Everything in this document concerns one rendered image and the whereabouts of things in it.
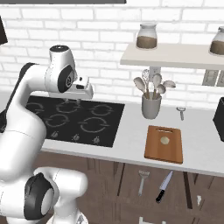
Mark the pale wall shelf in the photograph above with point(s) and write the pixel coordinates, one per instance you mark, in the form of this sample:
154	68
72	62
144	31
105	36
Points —
175	57

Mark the metal whisk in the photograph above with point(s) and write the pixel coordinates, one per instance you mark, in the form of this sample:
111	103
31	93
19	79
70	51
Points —
145	76

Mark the dark extractor hood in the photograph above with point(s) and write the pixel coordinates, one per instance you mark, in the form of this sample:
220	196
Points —
2	32

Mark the beige wooden spoon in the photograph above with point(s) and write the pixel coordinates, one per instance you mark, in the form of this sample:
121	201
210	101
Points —
140	84
161	89
157	80
169	84

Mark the black hob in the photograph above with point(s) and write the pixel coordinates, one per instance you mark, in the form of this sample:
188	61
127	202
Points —
87	116

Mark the dark table leg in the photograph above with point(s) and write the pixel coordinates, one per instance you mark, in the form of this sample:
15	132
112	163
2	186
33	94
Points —
121	179
187	189

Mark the glass jar with brown contents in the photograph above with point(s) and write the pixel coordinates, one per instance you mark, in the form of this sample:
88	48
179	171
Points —
218	43
146	39

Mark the grey hob knob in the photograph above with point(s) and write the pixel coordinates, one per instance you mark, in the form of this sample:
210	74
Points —
54	134
76	137

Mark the grey utensil pot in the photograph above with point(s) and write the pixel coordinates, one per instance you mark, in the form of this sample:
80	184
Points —
151	108

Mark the grey wall socket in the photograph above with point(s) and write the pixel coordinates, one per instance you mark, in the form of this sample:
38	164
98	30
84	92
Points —
220	78
210	77
154	70

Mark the pale garlic bulb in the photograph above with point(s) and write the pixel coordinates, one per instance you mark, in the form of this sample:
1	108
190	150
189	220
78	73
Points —
165	140

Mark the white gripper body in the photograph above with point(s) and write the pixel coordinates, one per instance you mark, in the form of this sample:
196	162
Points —
68	93

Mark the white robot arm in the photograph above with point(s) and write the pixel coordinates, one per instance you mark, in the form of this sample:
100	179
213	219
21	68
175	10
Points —
20	140

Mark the black box appliance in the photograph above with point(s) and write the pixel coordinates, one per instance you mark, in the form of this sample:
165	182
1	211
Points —
219	119

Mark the brown wooden cutting board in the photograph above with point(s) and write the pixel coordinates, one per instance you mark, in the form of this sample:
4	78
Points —
163	151

